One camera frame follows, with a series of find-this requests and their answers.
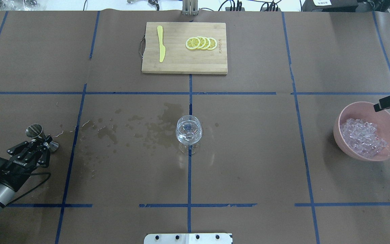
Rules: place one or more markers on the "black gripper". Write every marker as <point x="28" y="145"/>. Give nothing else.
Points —
<point x="18" y="173"/>

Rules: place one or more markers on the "steel cocktail jigger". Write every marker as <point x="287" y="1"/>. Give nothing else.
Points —
<point x="35" y="131"/>

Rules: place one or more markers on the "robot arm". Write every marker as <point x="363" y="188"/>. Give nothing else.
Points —
<point x="7" y="192"/>

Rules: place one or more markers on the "pile of ice cubes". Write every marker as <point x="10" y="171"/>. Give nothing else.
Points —
<point x="361" y="136"/>

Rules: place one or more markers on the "clear wine glass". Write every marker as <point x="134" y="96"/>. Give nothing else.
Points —
<point x="188" y="132"/>

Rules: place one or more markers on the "pink bowl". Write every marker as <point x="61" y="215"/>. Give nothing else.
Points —
<point x="364" y="110"/>

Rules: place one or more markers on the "bamboo cutting board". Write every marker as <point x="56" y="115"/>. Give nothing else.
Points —
<point x="179" y="59"/>

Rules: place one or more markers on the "yellow plastic knife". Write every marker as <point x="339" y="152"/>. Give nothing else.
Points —
<point x="162" y="48"/>

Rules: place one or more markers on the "lemon slice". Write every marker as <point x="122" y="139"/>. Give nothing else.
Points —
<point x="201" y="42"/>
<point x="193" y="43"/>
<point x="212" y="43"/>
<point x="207" y="43"/>

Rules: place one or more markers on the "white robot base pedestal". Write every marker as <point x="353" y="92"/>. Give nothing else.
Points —
<point x="188" y="238"/>

